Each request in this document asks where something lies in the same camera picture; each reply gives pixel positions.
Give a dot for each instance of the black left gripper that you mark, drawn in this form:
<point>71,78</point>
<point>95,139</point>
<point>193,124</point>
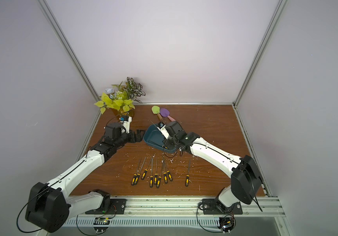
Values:
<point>138,138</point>

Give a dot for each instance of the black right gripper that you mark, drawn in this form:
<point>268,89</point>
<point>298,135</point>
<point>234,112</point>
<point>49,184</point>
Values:
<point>163,141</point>

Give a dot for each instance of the teal plastic storage box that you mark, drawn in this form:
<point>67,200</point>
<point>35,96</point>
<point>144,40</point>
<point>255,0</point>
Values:
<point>154,138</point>

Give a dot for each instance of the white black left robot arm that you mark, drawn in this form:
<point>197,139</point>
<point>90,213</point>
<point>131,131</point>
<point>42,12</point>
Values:
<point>51,204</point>

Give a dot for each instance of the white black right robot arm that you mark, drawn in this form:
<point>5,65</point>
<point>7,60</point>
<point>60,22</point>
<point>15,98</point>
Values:
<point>245,176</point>

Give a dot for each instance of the amber glass vase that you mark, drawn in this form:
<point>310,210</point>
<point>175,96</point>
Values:
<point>121,112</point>

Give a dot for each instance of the artificial green leafy plant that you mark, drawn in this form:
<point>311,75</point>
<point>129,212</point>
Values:
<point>121,96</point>

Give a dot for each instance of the left small circuit board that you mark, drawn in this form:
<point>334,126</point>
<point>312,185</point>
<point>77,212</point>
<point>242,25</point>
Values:
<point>101,224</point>

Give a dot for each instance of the small circuit board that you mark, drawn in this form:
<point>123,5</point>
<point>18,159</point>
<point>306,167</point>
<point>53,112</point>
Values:
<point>227,224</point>
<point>101,224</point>

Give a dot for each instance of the right small circuit board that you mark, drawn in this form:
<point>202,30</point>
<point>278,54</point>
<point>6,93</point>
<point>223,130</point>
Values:
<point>227,224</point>

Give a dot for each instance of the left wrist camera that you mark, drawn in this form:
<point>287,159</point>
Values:
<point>125,121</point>

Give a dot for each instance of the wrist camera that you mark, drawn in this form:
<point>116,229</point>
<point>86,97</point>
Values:
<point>164,131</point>
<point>125,121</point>

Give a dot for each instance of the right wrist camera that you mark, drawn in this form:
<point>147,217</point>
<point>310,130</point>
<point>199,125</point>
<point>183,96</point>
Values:
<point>164,131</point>

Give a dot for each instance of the purple trowel pink handle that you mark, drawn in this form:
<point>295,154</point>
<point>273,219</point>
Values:
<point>166,113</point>

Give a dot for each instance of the green trowel wooden handle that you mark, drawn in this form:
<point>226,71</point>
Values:
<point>156,111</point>

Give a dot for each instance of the aluminium mounting rail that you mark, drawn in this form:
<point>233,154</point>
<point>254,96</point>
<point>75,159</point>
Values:
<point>183,206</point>

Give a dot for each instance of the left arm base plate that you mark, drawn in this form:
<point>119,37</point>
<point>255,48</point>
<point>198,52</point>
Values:
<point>113,206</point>

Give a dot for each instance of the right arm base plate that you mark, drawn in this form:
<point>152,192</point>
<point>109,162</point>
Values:
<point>212,206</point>

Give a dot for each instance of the white slotted cable duct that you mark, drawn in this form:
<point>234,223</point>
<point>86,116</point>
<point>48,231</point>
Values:
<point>148,221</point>

